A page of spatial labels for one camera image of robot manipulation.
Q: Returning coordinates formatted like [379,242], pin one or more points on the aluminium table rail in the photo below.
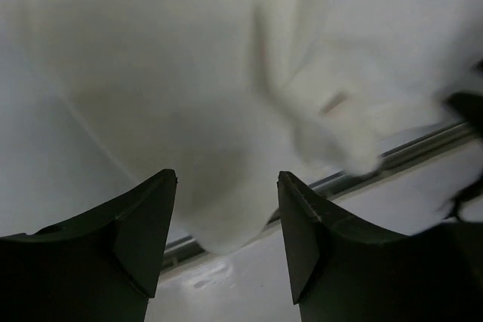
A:
[395,161]

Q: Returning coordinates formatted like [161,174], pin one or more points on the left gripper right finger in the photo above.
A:
[344,268]

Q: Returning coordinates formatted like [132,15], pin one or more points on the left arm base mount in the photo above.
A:
[467,106]

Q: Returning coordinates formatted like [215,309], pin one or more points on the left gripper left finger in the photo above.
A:
[101,265]

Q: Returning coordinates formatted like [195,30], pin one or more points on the white t shirt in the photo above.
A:
[228,93]

